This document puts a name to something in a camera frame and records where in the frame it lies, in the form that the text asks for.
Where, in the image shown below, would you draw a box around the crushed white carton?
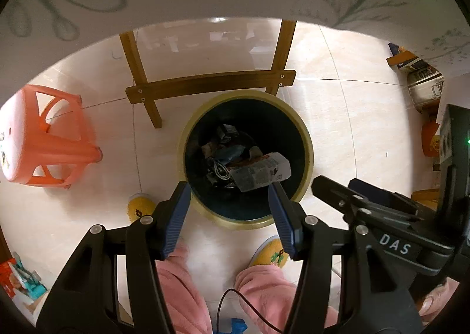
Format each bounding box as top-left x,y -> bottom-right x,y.
229,152 -> 292,192

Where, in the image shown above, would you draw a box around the round trash bin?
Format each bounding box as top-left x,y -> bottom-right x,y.
177,90 -> 314,230

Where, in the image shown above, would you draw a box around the person's right hand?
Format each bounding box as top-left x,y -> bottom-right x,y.
417,278 -> 460,326

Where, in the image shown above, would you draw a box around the left yellow slipper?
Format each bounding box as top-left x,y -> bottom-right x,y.
127,193 -> 156,223

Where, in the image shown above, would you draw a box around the yellow slipper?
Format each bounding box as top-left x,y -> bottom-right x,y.
127,193 -> 156,223
249,236 -> 289,268

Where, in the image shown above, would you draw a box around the right yellow slipper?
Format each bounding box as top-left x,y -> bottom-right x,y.
249,236 -> 289,268

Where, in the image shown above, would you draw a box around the person's pink trouser legs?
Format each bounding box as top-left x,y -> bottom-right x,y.
154,239 -> 339,334

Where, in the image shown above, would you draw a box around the orange plastic stool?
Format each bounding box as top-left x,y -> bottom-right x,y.
1,84 -> 103,188

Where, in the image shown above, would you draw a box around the black cable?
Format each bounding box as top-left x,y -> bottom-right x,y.
215,288 -> 285,334

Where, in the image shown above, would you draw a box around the wooden table leg frame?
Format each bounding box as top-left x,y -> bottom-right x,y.
119,20 -> 296,129

